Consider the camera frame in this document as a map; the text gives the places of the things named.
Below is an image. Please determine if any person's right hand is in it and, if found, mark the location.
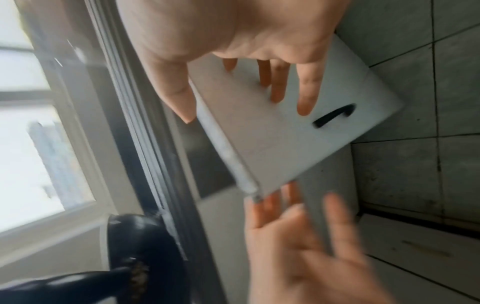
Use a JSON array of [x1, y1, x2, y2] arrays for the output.
[[116, 0, 354, 124]]

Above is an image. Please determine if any person's left hand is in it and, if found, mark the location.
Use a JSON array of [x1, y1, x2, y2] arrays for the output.
[[243, 181, 399, 304]]

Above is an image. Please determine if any white cabinet drawer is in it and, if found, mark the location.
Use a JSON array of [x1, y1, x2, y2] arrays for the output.
[[357, 213, 480, 301]]

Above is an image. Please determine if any black wok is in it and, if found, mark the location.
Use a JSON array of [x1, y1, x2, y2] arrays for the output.
[[0, 213, 189, 304]]

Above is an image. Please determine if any white framed window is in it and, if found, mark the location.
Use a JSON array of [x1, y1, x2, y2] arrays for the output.
[[0, 0, 126, 263]]

